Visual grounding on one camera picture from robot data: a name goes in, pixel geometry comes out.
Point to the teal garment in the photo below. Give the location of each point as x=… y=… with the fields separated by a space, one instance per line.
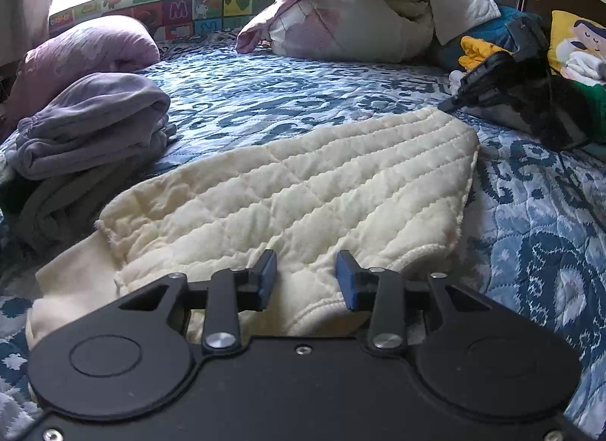
x=497 y=24

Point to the cream quilted pants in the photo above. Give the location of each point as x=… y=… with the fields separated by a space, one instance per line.
x=293 y=194

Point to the yellow garment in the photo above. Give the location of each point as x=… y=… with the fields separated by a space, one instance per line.
x=478 y=50

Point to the grey folded garment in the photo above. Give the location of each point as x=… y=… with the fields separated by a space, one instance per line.
x=61 y=204

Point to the purple sweatpants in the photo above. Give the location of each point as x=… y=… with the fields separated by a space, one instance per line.
x=99 y=119

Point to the grey curtain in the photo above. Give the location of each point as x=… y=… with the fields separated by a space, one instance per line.
x=23 y=0

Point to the colourful alphabet play mat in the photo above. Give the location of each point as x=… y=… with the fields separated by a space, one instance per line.
x=189 y=5

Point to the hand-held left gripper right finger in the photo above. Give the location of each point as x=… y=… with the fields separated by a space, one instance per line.
x=343 y=280

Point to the blue patterned bed quilt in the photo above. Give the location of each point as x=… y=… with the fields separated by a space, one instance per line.
x=284 y=86

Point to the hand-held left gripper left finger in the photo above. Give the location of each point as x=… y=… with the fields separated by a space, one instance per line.
x=269 y=275

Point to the yellow cartoon pillow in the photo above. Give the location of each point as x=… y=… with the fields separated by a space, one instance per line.
x=582 y=38

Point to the purple pillow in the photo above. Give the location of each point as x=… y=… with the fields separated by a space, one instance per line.
x=80 y=52

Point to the white pink floral comforter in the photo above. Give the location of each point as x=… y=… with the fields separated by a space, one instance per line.
x=360 y=19

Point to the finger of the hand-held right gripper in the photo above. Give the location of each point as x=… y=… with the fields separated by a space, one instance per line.
x=487 y=69
x=473 y=99

